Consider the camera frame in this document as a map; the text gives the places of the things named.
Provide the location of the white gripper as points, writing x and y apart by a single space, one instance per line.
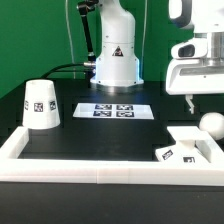
197 67

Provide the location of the white lamp bulb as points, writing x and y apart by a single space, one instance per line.
213 123

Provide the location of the white lamp base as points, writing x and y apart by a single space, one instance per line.
184 150

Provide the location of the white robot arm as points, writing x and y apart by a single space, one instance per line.
117 67

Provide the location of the white lamp shade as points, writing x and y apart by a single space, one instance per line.
40 105

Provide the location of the white marker sheet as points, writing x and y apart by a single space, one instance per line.
113 111

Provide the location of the white U-shaped fence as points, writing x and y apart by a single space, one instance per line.
15 169

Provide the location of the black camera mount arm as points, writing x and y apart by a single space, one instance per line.
84 7

